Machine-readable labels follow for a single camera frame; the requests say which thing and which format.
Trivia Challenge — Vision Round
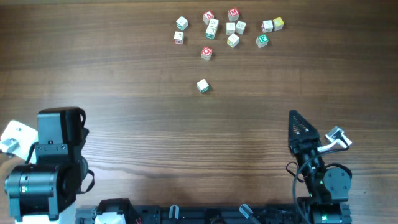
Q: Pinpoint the wooden block green bird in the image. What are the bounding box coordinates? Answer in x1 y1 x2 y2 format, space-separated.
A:
197 79 210 93

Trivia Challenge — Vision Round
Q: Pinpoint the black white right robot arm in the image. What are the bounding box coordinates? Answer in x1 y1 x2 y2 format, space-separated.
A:
288 110 353 224

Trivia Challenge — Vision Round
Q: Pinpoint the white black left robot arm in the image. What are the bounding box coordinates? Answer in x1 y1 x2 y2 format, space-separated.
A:
4 107 142 224

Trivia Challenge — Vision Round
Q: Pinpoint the green letter F block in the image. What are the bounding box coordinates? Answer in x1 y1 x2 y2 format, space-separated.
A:
256 34 269 48

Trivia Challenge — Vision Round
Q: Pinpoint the wooden block red blue side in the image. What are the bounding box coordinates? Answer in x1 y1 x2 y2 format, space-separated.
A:
261 20 274 33

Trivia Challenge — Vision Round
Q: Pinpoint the wooden block yellow side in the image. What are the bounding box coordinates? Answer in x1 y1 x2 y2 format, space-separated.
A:
227 34 239 48

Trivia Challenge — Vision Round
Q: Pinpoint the red letter Q block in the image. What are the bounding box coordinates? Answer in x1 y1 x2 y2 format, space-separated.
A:
201 47 213 60

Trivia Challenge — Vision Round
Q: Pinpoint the wooden block green N side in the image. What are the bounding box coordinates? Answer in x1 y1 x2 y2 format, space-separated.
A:
226 22 236 35

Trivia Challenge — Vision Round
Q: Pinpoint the red letter M block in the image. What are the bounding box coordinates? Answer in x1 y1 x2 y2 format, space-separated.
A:
228 7 239 22

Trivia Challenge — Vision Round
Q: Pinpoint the plain wooden picture block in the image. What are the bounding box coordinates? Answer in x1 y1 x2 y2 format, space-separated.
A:
208 18 219 30

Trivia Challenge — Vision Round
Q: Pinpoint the red letter A block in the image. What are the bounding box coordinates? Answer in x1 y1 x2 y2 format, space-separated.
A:
202 11 215 25

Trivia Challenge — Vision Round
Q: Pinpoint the wooden block teal edge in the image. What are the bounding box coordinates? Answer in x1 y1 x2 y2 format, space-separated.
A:
176 16 188 31

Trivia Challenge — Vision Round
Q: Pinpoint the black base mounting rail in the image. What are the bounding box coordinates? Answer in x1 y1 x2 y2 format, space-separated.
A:
75 202 352 224

